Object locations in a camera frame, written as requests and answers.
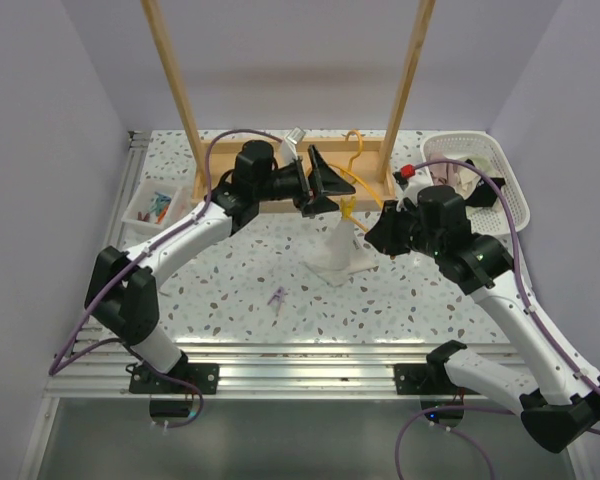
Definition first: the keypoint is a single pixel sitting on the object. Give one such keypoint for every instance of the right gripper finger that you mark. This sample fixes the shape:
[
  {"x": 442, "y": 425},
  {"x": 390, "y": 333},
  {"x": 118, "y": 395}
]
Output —
[
  {"x": 391, "y": 217},
  {"x": 383, "y": 240}
]

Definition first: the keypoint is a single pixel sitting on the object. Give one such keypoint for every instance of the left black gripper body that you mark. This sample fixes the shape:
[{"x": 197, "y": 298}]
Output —
[{"x": 303, "y": 192}]

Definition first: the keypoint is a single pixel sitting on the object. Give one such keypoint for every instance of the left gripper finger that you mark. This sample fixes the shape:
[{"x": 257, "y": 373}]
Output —
[
  {"x": 317, "y": 206},
  {"x": 323, "y": 180}
]

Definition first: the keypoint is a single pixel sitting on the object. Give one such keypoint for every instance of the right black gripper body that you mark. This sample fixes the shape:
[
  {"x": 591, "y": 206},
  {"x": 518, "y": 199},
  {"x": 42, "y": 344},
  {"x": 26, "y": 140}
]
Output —
[{"x": 413, "y": 235}]

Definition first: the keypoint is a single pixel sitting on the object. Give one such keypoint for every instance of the yellow clothespin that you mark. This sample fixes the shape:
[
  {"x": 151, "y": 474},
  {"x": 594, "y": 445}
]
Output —
[{"x": 346, "y": 207}]

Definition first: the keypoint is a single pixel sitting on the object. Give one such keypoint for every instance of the orange plastic hanger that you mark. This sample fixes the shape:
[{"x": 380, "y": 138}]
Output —
[{"x": 355, "y": 156}]

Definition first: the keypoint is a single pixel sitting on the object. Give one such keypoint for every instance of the white underwear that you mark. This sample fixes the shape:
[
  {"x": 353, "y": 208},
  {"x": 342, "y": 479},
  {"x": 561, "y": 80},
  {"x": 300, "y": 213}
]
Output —
[{"x": 340, "y": 256}]

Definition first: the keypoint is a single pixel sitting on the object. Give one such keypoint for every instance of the purple clothespin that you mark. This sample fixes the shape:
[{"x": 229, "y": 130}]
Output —
[{"x": 277, "y": 299}]

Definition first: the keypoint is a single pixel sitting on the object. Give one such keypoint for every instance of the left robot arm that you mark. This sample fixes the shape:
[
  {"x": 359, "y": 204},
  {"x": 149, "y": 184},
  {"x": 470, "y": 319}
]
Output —
[{"x": 123, "y": 290}]

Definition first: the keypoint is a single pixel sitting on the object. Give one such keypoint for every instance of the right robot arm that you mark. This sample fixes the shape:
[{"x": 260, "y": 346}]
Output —
[{"x": 559, "y": 399}]

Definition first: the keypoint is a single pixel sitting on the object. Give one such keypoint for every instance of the clothes in basket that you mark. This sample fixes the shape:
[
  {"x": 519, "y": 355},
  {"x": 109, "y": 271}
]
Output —
[{"x": 477, "y": 194}]

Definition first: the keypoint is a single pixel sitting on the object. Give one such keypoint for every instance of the white laundry basket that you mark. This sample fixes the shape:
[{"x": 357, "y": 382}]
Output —
[{"x": 458, "y": 144}]

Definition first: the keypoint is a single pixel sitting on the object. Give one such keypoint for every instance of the clothespins in tray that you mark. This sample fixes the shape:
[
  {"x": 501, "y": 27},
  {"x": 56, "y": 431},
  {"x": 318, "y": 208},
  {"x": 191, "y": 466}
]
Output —
[{"x": 158, "y": 207}]

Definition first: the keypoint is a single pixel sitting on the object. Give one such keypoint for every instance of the white clothespin tray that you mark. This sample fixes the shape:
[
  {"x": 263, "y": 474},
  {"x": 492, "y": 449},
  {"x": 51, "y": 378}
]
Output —
[{"x": 179, "y": 207}]

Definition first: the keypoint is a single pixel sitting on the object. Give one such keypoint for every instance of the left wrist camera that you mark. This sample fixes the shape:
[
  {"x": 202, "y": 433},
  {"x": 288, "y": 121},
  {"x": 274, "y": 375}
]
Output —
[{"x": 288, "y": 148}]

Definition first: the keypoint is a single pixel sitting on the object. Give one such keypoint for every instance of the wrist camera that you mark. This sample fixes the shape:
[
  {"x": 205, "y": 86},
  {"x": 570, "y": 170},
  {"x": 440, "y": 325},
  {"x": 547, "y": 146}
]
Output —
[
  {"x": 411, "y": 181},
  {"x": 288, "y": 148}
]

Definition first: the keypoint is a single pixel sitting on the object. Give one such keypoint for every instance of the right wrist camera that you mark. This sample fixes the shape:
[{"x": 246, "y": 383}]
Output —
[{"x": 411, "y": 181}]

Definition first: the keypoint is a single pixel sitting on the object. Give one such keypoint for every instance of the aluminium mounting rail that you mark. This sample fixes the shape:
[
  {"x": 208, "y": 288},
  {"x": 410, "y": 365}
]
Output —
[{"x": 326, "y": 340}]

